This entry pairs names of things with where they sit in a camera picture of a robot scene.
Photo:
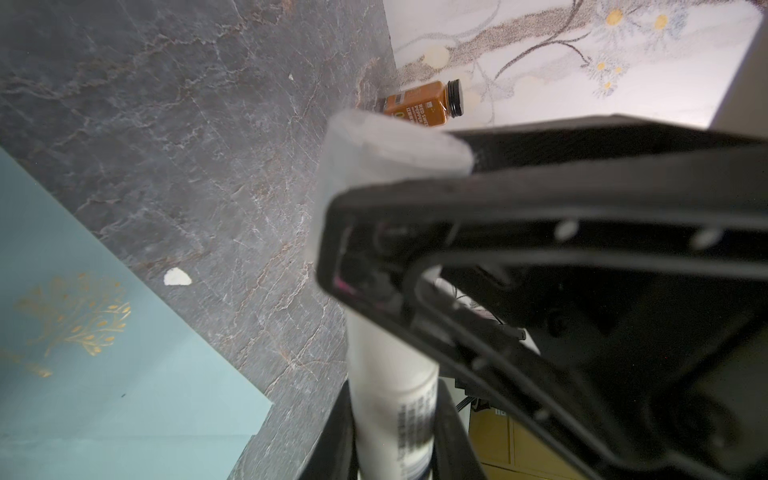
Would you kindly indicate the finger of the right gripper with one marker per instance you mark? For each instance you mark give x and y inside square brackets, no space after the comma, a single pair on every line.
[588,138]
[386,250]

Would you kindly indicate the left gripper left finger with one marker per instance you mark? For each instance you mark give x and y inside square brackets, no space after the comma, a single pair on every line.
[334,456]

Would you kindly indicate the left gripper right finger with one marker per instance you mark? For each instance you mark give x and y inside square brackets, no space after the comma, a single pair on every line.
[453,456]

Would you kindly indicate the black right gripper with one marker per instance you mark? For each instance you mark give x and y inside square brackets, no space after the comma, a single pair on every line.
[636,374]

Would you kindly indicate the white glue stick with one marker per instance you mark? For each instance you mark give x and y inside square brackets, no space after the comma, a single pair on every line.
[393,390]

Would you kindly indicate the light green envelope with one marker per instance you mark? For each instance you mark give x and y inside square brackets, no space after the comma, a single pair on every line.
[100,379]

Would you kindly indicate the translucent glue stick cap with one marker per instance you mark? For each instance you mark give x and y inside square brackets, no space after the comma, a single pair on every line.
[361,148]

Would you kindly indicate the amber bottle black cap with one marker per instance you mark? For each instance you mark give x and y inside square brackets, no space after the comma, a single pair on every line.
[431,104]

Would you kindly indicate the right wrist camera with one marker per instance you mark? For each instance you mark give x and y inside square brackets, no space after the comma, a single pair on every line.
[743,110]

